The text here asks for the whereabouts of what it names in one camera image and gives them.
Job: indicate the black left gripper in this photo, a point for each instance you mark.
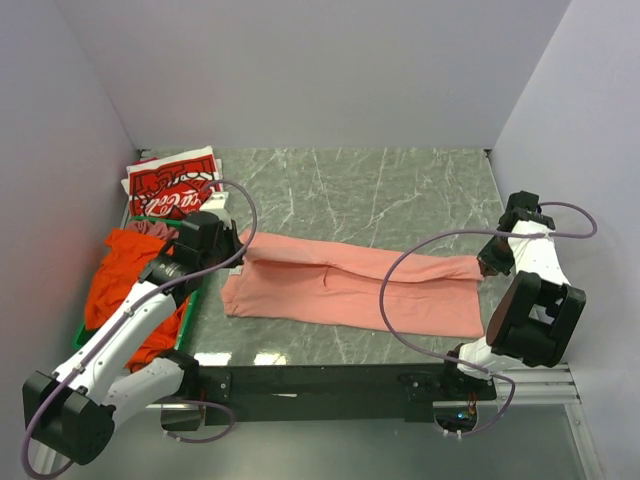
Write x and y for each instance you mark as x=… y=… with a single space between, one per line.
x=231 y=235

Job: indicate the aluminium rail frame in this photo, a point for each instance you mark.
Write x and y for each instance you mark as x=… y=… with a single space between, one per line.
x=517 y=388

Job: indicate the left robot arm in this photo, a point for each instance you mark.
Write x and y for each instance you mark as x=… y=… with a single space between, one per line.
x=125 y=340

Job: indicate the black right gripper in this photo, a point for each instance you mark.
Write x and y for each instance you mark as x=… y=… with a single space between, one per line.
x=489 y=265

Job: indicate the mauve t-shirt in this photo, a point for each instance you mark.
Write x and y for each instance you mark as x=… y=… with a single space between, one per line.
x=159 y=230

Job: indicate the pink t-shirt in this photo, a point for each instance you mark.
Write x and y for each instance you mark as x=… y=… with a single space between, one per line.
x=340 y=284

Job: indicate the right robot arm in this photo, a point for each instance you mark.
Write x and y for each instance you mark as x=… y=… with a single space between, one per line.
x=536 y=317

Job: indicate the folded red coca-cola t-shirt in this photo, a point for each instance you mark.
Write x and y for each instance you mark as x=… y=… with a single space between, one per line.
x=173 y=186

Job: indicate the green plastic bin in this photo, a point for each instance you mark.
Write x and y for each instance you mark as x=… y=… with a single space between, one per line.
x=82 y=337

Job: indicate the orange t-shirt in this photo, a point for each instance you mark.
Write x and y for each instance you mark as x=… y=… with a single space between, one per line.
x=128 y=253

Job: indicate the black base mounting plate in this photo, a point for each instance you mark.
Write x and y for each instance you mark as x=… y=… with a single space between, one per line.
x=332 y=392

